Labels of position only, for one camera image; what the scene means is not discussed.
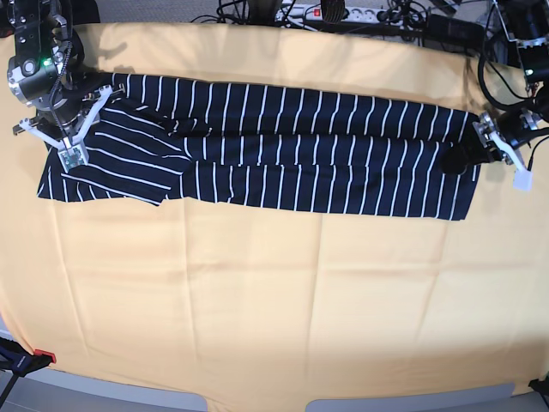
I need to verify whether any black power adapter box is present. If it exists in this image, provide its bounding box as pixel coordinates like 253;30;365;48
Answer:
423;15;484;49

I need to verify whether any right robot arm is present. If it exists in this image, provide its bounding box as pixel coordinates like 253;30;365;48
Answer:
1;1;125;152

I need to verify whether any blue red bar clamp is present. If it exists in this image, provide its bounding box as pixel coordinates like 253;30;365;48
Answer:
1;337;57;378

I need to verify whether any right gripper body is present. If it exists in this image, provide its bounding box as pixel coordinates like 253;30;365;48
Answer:
36;92;93;137

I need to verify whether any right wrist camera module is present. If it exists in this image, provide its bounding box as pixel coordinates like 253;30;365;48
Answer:
57;142;89;173

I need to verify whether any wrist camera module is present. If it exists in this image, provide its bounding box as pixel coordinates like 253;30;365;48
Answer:
57;142;89;173
513;169;533;191

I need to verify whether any yellow table cloth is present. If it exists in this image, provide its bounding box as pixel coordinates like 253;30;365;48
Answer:
0;20;549;412

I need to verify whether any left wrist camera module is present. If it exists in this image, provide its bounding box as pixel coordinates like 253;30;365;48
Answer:
513;169;533;191

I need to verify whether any black clamp right corner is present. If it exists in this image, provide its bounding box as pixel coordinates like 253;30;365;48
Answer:
528;377;549;397

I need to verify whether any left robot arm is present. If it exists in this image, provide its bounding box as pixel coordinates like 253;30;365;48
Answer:
441;1;548;177

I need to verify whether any white power strip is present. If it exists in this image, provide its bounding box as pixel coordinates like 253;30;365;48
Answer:
275;2;383;25

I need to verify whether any navy white striped T-shirt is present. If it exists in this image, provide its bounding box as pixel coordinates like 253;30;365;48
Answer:
38;74;480;221

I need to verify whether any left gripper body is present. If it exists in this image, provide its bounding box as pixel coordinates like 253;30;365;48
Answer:
497;111;541;148

